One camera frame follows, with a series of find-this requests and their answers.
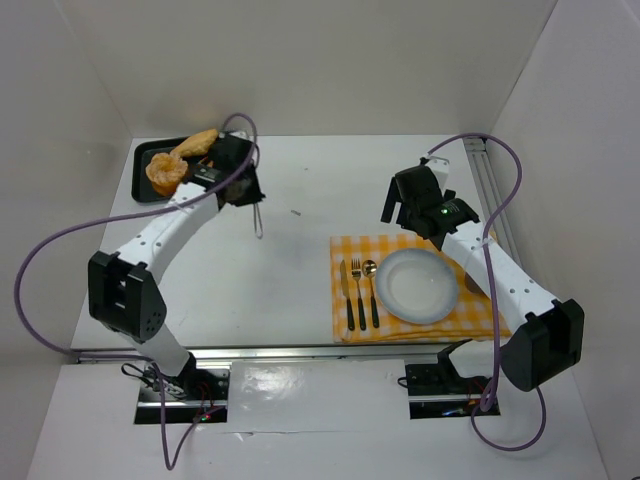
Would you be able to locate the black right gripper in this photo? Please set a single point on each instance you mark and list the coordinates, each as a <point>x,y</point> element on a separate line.
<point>405,201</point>

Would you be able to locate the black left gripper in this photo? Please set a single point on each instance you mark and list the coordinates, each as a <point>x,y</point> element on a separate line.
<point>245,190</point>

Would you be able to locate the metal serving tongs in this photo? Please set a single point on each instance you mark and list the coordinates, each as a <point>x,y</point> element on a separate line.
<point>257,222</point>

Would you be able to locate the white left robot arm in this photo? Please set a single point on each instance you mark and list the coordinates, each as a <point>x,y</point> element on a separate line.
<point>123,286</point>

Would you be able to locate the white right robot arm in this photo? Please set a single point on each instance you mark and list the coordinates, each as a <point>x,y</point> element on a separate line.
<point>546,333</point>

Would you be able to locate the long bread roll on tray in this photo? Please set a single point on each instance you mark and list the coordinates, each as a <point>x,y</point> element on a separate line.
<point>196,145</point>

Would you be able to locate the round orange sugared bread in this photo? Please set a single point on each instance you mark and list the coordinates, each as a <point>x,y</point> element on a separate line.
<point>166,172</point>

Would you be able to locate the yellow checkered cloth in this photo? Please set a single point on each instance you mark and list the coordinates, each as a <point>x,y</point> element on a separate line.
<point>471,317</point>

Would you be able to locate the white plate blue rim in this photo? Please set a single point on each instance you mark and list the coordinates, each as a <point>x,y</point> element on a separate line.
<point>416,286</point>

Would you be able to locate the black baking tray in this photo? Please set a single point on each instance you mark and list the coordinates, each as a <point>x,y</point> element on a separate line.
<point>142,191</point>

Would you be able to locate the purple mug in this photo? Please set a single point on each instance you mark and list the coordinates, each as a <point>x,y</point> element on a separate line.
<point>471,285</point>

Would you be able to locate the gold spoon black handle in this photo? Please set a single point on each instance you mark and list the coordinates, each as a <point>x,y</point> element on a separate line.
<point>369,269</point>

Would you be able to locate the black handled fork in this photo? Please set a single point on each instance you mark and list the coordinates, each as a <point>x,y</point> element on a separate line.
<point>356,273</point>

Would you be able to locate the black handled knife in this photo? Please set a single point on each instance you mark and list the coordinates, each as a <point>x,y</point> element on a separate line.
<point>346,293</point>

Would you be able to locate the aluminium rail front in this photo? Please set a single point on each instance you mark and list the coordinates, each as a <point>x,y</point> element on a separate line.
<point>281,353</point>

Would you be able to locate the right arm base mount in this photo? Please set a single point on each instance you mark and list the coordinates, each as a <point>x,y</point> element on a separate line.
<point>436,390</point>

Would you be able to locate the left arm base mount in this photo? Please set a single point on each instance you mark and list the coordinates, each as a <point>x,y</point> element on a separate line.
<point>206,399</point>

